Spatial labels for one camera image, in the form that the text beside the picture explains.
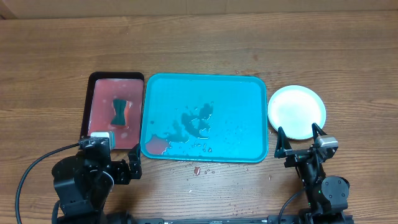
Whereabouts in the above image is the black tray with pink water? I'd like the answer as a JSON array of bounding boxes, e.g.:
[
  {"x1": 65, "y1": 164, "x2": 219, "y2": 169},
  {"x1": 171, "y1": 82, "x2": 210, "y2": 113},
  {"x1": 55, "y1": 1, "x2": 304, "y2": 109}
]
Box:
[{"x1": 80, "y1": 72, "x2": 144, "y2": 149}]

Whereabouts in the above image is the light blue plate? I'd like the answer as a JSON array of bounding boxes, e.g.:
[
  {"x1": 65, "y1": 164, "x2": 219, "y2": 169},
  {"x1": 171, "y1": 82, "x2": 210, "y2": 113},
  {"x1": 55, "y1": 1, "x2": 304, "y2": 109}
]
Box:
[{"x1": 267, "y1": 85, "x2": 326, "y2": 140}]

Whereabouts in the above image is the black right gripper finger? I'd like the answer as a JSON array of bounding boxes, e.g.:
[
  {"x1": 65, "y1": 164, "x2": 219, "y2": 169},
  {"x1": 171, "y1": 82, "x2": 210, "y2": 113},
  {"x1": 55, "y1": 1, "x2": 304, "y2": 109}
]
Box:
[
  {"x1": 274, "y1": 126, "x2": 292, "y2": 158},
  {"x1": 312, "y1": 123, "x2": 326, "y2": 140}
]

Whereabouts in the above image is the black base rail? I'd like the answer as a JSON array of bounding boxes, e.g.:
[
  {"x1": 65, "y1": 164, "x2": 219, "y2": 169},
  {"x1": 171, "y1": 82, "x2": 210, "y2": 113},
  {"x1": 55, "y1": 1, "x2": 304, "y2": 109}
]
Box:
[{"x1": 105, "y1": 213, "x2": 355, "y2": 224}]

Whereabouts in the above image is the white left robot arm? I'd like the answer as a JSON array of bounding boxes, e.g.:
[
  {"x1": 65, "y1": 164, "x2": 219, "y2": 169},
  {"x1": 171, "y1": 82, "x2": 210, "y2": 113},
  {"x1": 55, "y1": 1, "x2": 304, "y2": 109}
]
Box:
[{"x1": 52, "y1": 137, "x2": 142, "y2": 224}]

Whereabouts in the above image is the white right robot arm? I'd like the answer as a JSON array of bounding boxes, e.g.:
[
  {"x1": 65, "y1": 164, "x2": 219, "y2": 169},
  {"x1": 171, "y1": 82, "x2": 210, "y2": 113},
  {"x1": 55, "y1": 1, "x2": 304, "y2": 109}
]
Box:
[{"x1": 268, "y1": 123, "x2": 354, "y2": 223}]

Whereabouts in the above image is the teal plastic tray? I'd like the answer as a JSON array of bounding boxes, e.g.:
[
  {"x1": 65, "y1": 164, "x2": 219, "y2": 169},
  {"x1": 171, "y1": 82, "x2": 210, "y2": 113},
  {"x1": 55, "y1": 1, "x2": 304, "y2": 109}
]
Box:
[{"x1": 141, "y1": 73, "x2": 268, "y2": 163}]

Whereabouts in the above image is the green and orange sponge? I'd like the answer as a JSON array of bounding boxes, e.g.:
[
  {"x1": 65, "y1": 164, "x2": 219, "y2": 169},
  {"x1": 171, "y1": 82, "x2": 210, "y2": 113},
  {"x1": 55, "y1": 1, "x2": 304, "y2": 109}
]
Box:
[{"x1": 111, "y1": 99, "x2": 132, "y2": 127}]

